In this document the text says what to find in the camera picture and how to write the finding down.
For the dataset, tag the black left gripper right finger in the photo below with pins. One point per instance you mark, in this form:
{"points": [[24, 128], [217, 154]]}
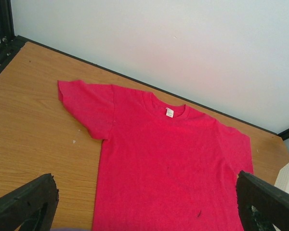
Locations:
{"points": [[261, 206]]}

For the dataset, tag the red t-shirt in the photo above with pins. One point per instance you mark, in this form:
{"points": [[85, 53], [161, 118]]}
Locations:
{"points": [[162, 167]]}

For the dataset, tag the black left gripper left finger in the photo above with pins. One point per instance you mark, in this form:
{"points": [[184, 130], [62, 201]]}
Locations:
{"points": [[31, 207]]}

